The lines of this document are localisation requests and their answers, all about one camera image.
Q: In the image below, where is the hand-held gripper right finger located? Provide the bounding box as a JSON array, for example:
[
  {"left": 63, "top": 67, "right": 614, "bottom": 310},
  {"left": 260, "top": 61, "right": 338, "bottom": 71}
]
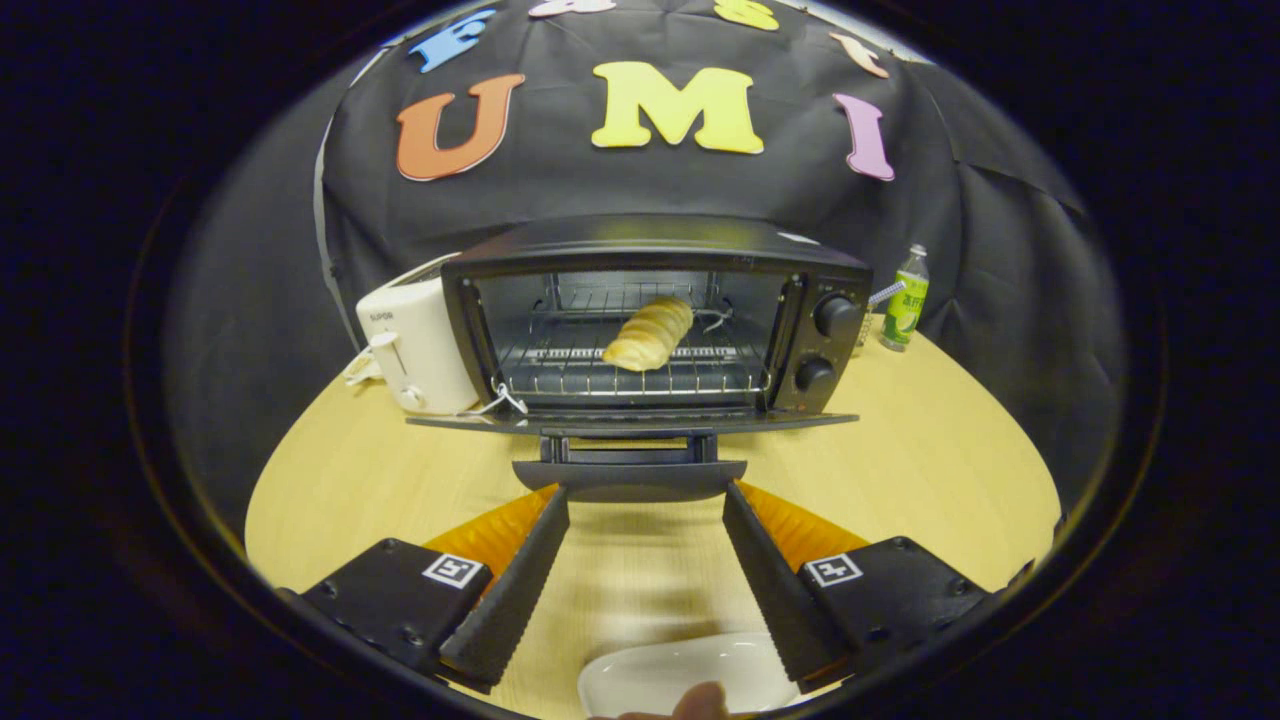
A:
[{"left": 722, "top": 481, "right": 993, "bottom": 693}]

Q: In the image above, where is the golden ridged bread roll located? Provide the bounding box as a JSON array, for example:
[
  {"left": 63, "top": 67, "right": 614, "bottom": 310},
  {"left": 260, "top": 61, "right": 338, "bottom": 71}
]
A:
[{"left": 602, "top": 296, "right": 695, "bottom": 373}]

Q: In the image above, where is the black toaster oven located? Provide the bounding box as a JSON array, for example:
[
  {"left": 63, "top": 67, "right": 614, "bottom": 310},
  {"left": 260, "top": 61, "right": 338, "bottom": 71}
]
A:
[{"left": 405, "top": 213, "right": 873, "bottom": 504}]

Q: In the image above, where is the white pop-up toaster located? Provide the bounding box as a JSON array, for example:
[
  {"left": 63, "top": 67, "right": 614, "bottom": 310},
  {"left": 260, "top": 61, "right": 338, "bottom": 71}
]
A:
[{"left": 355, "top": 255, "right": 481, "bottom": 416}]

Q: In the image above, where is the green label drink bottle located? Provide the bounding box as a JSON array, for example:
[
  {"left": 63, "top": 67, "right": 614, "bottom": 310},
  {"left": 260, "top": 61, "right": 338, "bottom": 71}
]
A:
[{"left": 880, "top": 244, "right": 931, "bottom": 353}]

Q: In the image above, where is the black backdrop cloth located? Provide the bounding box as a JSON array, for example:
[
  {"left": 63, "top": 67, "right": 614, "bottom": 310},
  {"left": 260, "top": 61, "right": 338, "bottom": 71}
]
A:
[{"left": 165, "top": 0, "right": 1126, "bottom": 501}]

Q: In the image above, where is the white rectangular plate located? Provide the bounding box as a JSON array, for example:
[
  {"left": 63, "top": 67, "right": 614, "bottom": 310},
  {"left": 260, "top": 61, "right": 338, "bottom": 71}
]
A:
[{"left": 577, "top": 632, "right": 801, "bottom": 717}]

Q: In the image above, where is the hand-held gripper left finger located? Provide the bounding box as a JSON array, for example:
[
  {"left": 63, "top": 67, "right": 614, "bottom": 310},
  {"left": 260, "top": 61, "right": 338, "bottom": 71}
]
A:
[{"left": 300, "top": 487, "right": 571, "bottom": 691}]

